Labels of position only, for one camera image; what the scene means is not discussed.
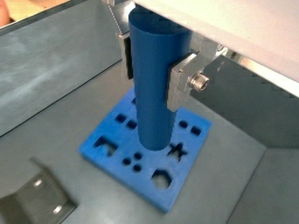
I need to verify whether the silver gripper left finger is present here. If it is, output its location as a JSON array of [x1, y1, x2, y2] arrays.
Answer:
[[102, 0, 135, 80]]

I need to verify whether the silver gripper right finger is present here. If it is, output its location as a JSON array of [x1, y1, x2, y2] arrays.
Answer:
[[167, 33, 229, 112]]

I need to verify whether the blue round cylinder peg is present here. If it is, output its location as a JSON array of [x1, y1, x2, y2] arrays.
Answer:
[[128, 6, 193, 151]]

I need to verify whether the blue foam shape board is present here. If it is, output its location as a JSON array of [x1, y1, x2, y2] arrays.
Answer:
[[79, 90, 211, 212]]

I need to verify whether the black curved peg holder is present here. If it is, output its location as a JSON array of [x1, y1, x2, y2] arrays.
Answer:
[[0, 157, 78, 224]]

